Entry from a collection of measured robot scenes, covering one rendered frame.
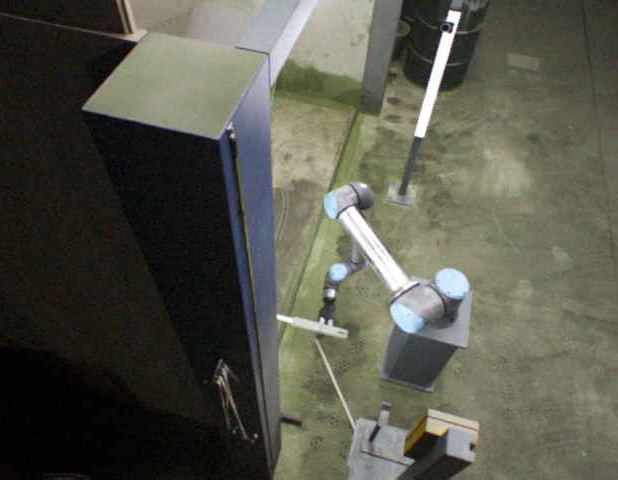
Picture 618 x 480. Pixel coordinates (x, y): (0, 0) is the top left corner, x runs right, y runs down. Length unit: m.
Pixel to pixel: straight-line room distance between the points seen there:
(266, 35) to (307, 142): 3.13
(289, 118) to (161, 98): 3.44
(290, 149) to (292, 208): 0.59
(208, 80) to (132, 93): 0.09
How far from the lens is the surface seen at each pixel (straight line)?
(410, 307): 2.07
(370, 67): 3.95
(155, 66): 0.70
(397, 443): 1.96
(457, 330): 2.37
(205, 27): 1.94
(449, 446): 1.11
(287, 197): 3.46
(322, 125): 4.00
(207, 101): 0.63
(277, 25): 0.76
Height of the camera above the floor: 2.67
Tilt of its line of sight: 54 degrees down
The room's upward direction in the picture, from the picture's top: 4 degrees clockwise
